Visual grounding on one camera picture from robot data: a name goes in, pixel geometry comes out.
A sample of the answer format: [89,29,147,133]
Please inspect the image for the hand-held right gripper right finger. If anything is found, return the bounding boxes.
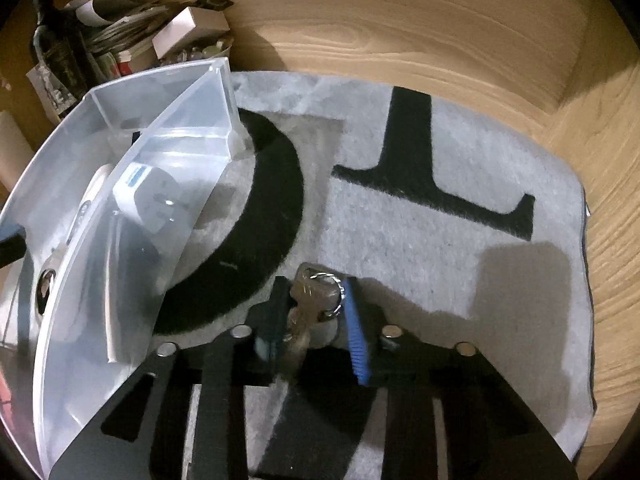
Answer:
[340,276,581,480]

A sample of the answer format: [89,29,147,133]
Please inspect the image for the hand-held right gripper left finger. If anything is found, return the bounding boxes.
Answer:
[50,275,301,480]

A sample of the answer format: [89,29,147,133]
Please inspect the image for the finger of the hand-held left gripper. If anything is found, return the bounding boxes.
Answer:
[0,225,27,269]

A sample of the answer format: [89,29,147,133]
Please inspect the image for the silver keys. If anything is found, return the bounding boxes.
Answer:
[282,262,346,356]

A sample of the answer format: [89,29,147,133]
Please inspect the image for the white handheld device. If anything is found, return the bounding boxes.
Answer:
[50,164,116,266]

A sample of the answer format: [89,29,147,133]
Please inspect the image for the clear plastic bin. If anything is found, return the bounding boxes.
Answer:
[0,57,248,478]

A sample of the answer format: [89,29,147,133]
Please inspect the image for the white power adapter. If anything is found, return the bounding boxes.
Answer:
[112,162,198,236]

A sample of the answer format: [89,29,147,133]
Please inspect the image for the grey mat with black letters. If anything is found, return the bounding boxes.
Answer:
[150,71,598,480]

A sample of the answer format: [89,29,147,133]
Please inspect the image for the dark wine bottle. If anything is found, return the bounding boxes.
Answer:
[30,0,93,111]

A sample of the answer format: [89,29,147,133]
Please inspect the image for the red and white carton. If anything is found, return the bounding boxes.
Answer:
[117,50,157,77]

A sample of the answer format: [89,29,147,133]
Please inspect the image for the stack of booklets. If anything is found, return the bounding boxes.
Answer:
[90,7,168,68]

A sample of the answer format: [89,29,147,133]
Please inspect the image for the small white box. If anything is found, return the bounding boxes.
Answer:
[151,7,231,58]

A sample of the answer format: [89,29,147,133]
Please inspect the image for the bowl of small items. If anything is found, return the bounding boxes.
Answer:
[170,37,236,67]

